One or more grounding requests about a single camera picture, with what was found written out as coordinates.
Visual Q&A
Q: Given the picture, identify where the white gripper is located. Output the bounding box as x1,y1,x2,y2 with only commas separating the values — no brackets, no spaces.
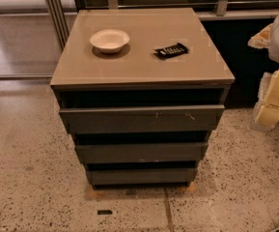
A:
247,24,279,128

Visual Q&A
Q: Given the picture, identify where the grey bottom drawer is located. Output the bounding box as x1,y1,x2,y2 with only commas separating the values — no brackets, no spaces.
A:
87,168,197,186

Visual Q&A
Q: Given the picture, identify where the grey drawer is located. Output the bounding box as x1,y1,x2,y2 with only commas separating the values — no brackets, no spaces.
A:
75,142,208,163
60,105,224,133
87,168,197,186

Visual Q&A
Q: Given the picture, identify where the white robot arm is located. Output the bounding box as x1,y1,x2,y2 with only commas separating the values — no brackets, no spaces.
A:
248,15,279,131

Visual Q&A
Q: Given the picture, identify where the grey top drawer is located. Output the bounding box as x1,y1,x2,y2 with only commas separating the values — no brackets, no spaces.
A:
60,105,224,133

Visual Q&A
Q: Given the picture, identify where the grey three-drawer cabinet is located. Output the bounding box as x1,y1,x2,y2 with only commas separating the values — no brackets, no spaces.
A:
51,8,235,173

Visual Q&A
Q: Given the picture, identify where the grey middle drawer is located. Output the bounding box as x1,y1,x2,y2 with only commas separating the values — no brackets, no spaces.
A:
75,142,208,163

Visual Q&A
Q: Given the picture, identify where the black remote control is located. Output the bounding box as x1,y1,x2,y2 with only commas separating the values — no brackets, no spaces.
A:
155,43,189,59

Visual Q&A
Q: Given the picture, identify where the white ceramic bowl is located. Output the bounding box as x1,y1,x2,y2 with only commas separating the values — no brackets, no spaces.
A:
90,29,130,54

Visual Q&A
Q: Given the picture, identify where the grey aluminium post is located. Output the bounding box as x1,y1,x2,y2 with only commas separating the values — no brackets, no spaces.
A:
45,0,69,50

